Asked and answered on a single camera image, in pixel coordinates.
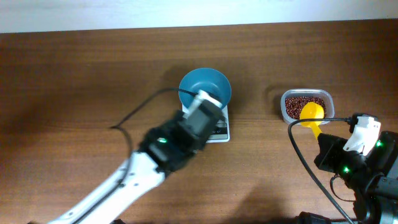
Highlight yellow plastic scoop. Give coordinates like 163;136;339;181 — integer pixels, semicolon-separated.
300;102;324;139

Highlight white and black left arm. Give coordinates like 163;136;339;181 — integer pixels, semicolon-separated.
51;99;225;224

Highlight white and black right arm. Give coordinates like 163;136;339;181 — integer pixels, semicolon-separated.
314;131;397;223

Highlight white digital kitchen scale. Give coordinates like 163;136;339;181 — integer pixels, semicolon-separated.
182;101;230;143

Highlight blue-grey plastic bowl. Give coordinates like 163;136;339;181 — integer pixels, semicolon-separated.
179;68;232;109

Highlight red beans in container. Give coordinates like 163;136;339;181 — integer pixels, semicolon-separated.
285;96;326;119

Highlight clear plastic bean container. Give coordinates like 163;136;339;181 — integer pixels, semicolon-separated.
280;88;335;124

